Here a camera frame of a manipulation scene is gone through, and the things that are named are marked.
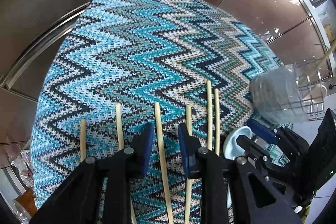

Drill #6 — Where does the blue zigzag knitted table mat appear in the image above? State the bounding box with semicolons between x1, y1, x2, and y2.
31;0;282;223

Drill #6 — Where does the metal wire dish rack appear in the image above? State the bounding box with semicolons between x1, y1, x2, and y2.
297;45;335;121

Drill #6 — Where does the bamboo chopstick tall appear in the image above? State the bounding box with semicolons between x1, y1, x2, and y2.
206;80;213;150

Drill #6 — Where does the white ceramic bowl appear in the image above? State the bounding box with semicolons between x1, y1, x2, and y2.
223;126;252;160

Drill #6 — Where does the clear plastic chopstick jar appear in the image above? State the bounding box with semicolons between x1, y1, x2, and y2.
250;63;307;124

